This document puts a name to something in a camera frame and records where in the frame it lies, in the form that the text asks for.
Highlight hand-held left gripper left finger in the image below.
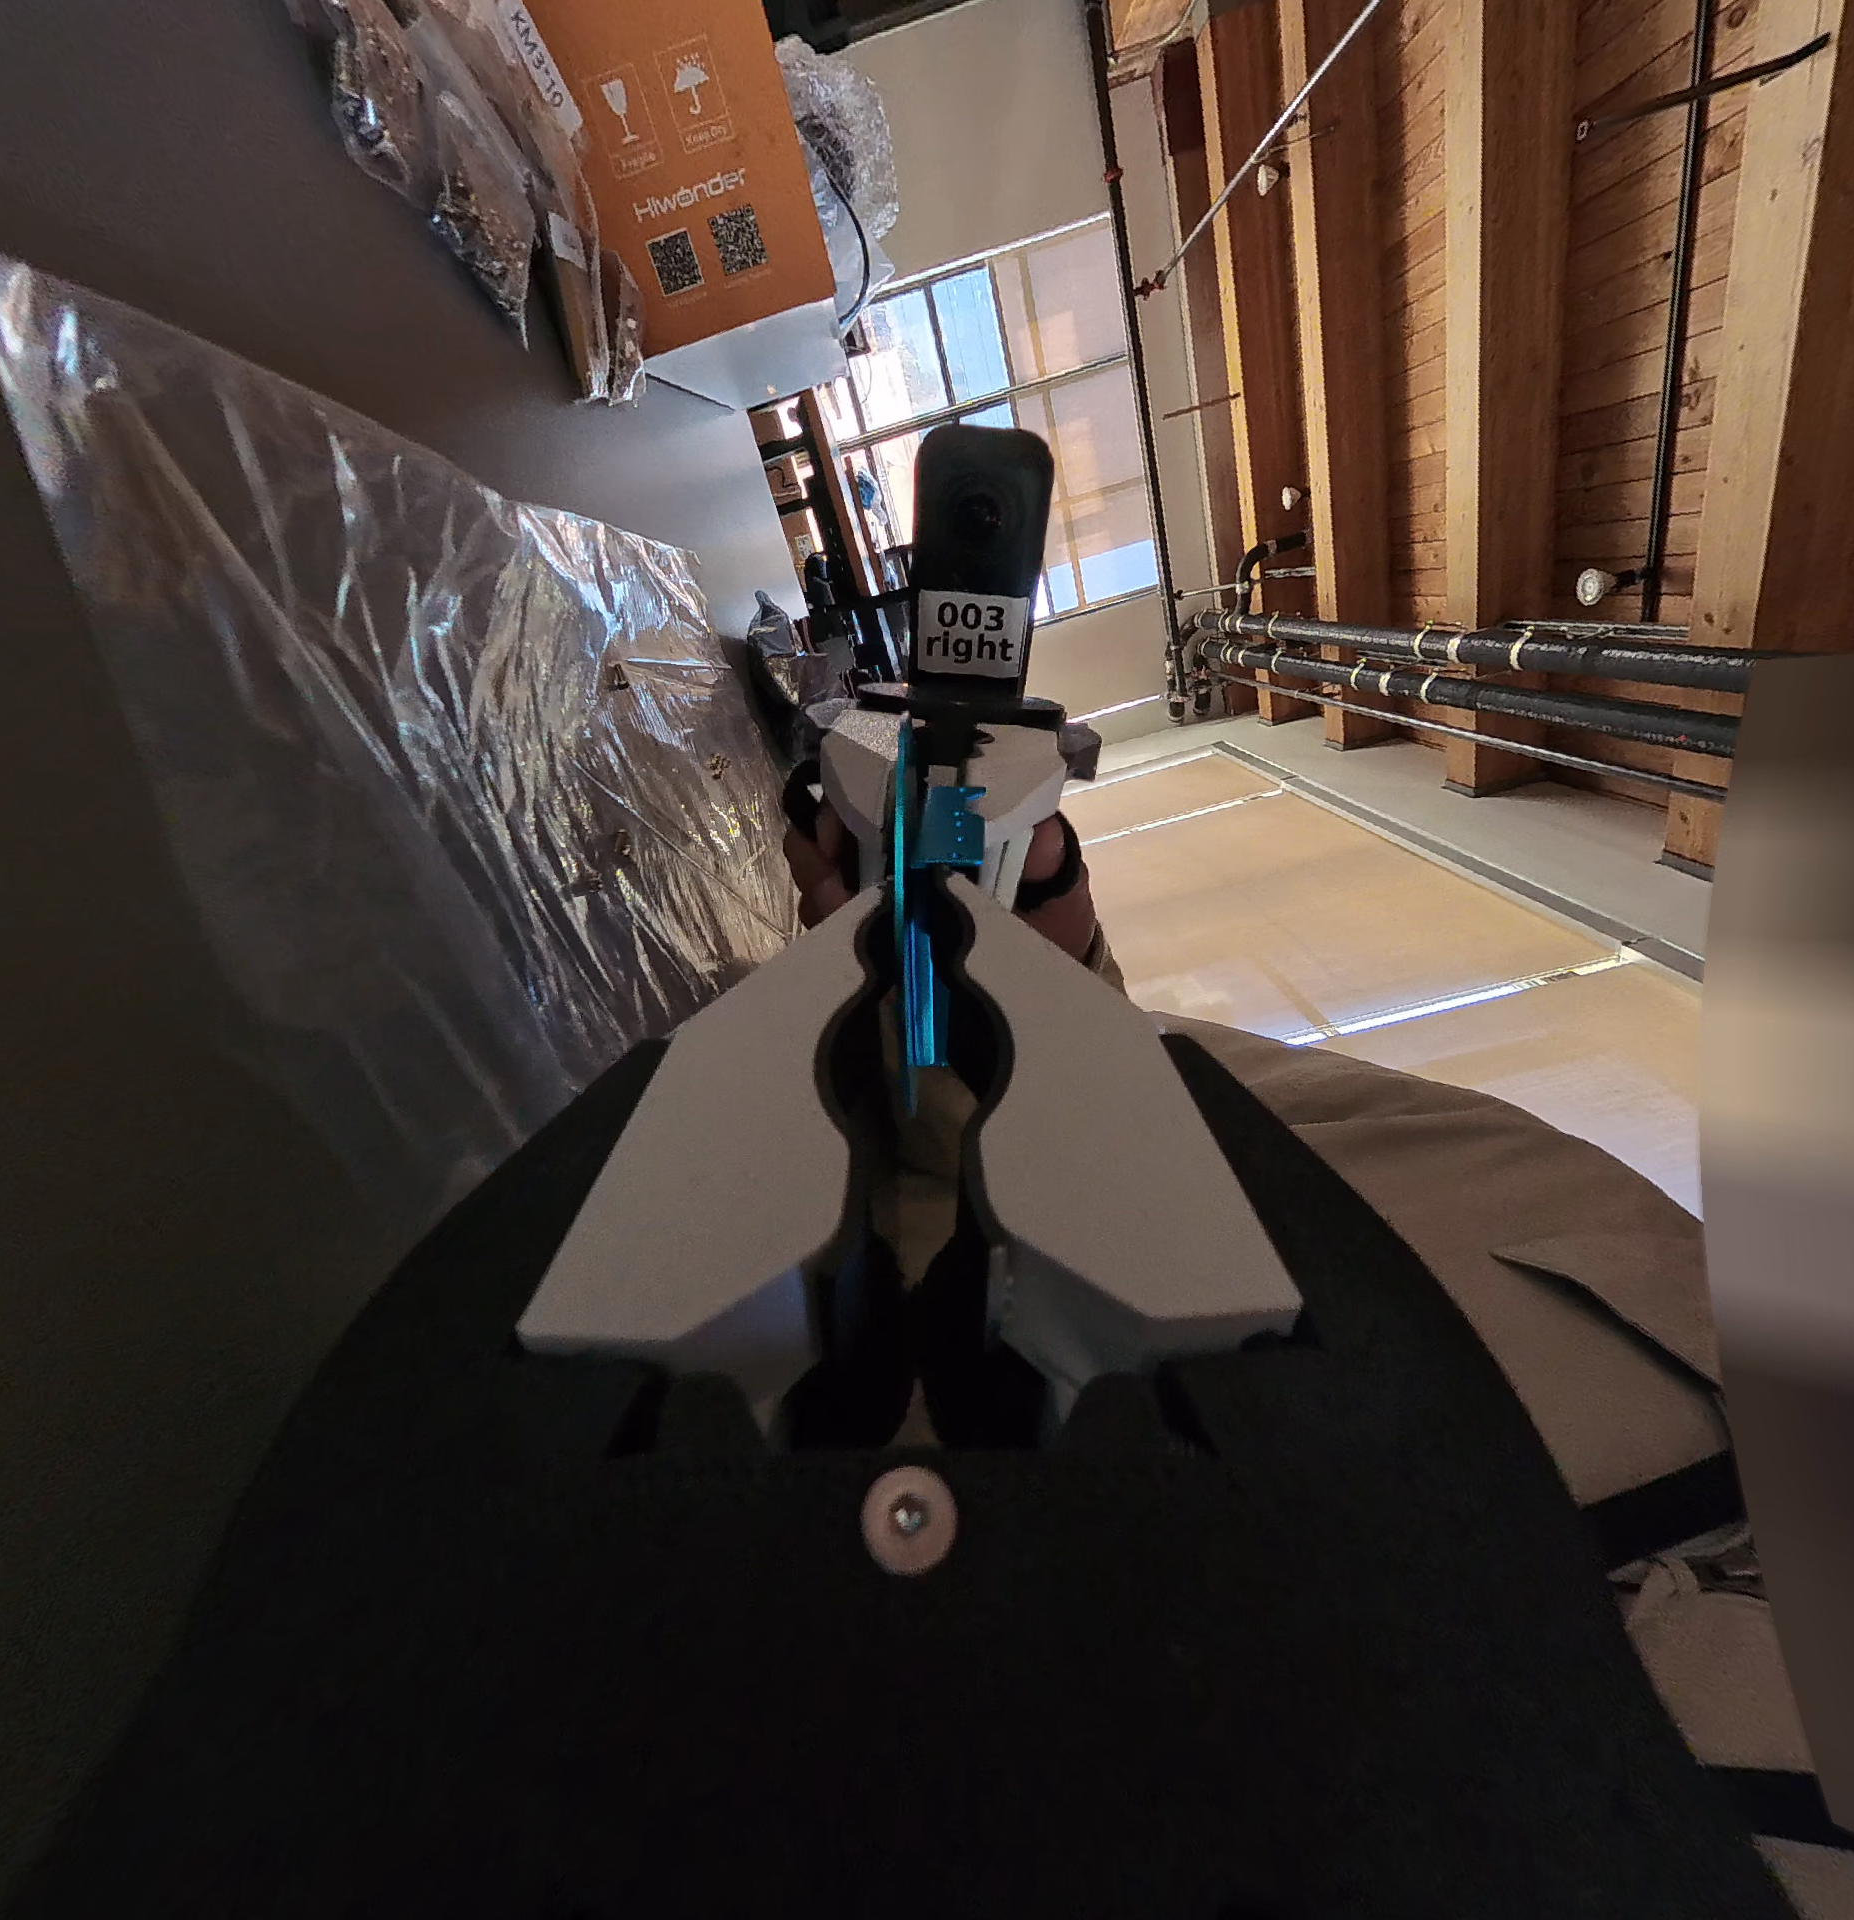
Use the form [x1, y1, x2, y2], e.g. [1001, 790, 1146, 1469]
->
[513, 886, 887, 1420]

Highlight grid pane window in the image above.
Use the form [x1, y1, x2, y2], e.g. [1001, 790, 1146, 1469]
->
[833, 214, 1172, 620]

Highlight bubble wrap bag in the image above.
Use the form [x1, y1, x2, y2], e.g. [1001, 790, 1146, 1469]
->
[777, 38, 902, 302]

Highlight black insulated pipe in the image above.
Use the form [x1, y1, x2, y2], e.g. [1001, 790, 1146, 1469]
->
[1196, 604, 1757, 680]
[1185, 643, 1740, 754]

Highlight pile of small hardware bags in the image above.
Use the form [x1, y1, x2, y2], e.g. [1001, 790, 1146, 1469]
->
[288, 0, 653, 411]

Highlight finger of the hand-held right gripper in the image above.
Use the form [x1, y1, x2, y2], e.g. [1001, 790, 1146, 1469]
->
[818, 717, 907, 897]
[952, 741, 1073, 911]

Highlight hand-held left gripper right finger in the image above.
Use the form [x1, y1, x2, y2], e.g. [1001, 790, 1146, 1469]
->
[926, 877, 1305, 1420]

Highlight blue round metal plate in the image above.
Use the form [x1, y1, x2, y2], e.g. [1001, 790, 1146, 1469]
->
[882, 717, 951, 1114]

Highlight black cable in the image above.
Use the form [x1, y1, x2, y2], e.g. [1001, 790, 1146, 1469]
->
[830, 165, 885, 341]

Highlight crumpled dark plastic bag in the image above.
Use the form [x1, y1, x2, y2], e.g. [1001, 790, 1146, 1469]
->
[746, 590, 833, 726]

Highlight orange cardboard box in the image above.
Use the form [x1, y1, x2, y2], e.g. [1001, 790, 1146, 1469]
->
[522, 0, 850, 411]

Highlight person's right hand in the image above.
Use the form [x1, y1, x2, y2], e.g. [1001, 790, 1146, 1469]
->
[781, 762, 1112, 965]

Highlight clear plastic bag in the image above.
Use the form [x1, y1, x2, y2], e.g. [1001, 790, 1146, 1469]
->
[0, 240, 803, 1216]

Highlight blue perforated mounting bracket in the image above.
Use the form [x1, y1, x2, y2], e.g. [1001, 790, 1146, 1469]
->
[905, 784, 991, 1071]

